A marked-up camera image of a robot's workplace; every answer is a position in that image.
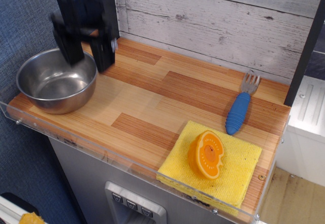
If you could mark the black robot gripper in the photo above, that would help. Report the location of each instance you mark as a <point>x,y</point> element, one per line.
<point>75,18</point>

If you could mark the stainless steel bowl pan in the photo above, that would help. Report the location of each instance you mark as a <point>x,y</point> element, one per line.
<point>53,85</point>

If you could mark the clear acrylic table guard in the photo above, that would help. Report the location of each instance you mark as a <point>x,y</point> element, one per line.
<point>142,103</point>

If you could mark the grey toy fridge cabinet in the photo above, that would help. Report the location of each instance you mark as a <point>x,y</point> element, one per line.
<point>87,177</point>

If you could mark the silver dispenser button panel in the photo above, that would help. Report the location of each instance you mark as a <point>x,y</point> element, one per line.
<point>129,207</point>

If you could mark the orange plastic fruit half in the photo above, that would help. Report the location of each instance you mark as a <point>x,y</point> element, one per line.
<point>205,154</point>

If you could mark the yellow sponge cloth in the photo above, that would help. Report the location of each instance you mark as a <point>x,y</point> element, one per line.
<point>238,164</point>

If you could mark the yellow object bottom left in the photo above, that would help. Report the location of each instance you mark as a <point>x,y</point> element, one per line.
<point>31,218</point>

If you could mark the white toy sink unit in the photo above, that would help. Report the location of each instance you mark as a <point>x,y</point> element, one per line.
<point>301,151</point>

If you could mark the dark left vertical post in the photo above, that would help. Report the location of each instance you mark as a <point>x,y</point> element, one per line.
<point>113,19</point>

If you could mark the dark vertical post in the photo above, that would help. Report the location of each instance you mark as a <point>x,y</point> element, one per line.
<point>306,54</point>
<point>113,19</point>

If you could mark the blue handled metal fork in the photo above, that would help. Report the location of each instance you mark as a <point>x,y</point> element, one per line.
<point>237,113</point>

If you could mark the dark right vertical post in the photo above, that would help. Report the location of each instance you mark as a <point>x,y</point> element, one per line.
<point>306,54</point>

